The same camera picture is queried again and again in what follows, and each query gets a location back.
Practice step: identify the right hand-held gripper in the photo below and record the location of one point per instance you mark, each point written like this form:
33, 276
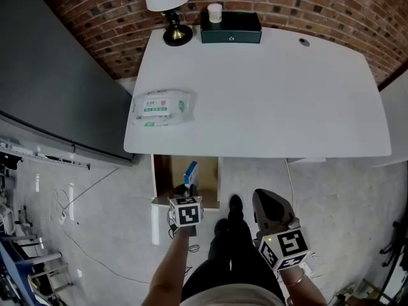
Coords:
283, 249

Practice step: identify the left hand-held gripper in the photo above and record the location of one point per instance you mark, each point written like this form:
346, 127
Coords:
186, 212

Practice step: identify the blue and white small box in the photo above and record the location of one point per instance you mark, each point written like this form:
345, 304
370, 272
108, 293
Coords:
190, 174

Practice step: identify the white wooden drawer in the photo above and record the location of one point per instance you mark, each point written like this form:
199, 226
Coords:
207, 177

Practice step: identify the person's left forearm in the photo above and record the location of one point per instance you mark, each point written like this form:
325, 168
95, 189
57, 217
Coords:
169, 266

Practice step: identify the person's right forearm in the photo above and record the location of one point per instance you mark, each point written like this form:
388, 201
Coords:
306, 292

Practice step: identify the person's right black shoe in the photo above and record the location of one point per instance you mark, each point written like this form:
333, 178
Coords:
236, 202

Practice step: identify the person's black shoe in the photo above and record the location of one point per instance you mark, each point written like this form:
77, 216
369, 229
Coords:
221, 226
236, 202

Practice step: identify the person's left black shoe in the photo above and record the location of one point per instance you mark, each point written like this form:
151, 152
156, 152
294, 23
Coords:
221, 226

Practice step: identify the person's black trousers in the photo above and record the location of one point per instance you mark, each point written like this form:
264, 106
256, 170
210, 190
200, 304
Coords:
229, 266

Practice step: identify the person's white shirt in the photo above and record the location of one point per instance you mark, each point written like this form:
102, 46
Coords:
232, 296

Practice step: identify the white desk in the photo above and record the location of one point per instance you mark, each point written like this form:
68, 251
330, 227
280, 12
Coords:
255, 100

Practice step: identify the small white power strip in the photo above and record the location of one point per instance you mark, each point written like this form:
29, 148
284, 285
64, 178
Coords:
62, 218

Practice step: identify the black chair base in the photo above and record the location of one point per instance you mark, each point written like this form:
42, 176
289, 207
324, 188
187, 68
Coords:
396, 253

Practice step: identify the white storage rack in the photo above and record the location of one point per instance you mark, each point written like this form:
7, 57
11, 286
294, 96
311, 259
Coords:
48, 158

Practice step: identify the dark green tissue box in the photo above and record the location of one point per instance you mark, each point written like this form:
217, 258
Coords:
231, 32

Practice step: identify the grey refrigerator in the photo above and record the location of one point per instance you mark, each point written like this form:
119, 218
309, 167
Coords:
48, 75

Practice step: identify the white paper cup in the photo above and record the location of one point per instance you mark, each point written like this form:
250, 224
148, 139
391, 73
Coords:
214, 13

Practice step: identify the white plastic device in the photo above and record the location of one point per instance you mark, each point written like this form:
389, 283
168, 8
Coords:
6, 218

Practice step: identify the blue equipment stand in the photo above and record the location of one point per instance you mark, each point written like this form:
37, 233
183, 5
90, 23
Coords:
16, 273

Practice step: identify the metal frame stool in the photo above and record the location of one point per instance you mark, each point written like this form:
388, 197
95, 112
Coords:
51, 273

